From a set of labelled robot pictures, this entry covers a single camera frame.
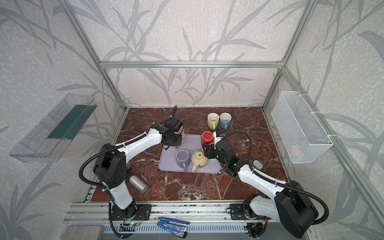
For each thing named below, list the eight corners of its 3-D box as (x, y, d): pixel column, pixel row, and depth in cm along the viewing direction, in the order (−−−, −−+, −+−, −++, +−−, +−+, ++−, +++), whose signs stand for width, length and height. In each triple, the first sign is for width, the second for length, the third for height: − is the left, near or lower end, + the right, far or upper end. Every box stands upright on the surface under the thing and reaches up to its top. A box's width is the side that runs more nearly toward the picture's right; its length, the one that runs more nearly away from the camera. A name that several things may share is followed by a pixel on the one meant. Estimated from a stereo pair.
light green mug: (207, 134, 107) (208, 125, 99) (207, 121, 114) (207, 112, 106) (218, 134, 107) (220, 125, 99) (217, 121, 114) (218, 112, 106)
